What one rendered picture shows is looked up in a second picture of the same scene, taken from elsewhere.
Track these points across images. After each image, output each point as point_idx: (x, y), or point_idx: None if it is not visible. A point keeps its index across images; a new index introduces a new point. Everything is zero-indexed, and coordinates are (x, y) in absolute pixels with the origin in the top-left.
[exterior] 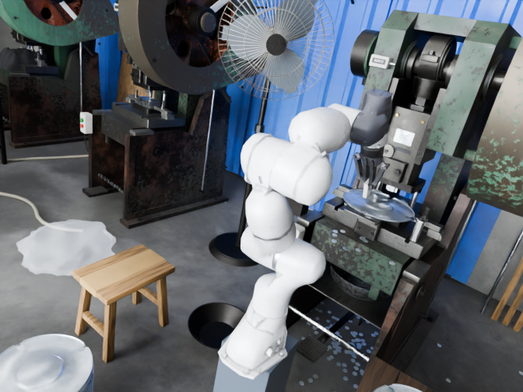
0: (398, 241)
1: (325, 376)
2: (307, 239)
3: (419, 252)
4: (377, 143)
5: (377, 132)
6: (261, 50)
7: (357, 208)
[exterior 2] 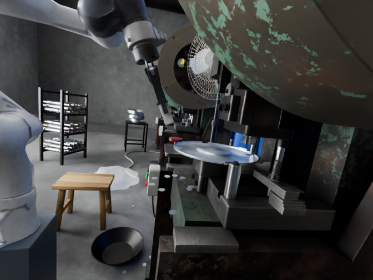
0: (215, 195)
1: None
2: (171, 185)
3: (225, 214)
4: (127, 37)
5: (86, 3)
6: (206, 66)
7: (180, 146)
